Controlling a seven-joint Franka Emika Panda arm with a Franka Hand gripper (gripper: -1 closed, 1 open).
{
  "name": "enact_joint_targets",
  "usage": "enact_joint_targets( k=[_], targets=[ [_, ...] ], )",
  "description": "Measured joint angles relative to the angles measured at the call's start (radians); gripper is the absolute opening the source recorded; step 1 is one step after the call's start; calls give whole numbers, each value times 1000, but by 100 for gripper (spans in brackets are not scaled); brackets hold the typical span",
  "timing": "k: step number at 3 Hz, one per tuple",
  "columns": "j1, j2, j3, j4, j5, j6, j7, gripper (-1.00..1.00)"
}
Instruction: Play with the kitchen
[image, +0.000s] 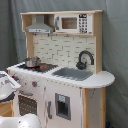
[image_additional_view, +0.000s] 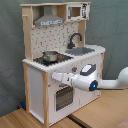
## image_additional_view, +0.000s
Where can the black stovetop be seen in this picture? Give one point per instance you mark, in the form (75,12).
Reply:
(60,58)

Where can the silver cooking pot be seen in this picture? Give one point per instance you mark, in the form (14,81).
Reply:
(50,56)

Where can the right red oven knob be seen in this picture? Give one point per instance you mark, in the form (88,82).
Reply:
(74,69)

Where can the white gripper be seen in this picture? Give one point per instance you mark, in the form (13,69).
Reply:
(86,80)

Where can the wooden toy kitchen set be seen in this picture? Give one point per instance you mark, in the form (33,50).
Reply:
(40,87)

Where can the black curved faucet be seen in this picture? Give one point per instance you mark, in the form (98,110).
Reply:
(73,40)

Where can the grey range hood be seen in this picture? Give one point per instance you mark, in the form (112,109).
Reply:
(48,18)

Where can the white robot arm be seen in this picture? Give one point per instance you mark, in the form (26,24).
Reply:
(120,83)

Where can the oven door with handle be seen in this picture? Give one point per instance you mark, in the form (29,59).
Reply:
(64,97)

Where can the grey sink basin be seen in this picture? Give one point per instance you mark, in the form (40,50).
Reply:
(79,51)

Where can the white toy microwave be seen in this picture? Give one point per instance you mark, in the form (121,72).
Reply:
(78,11)

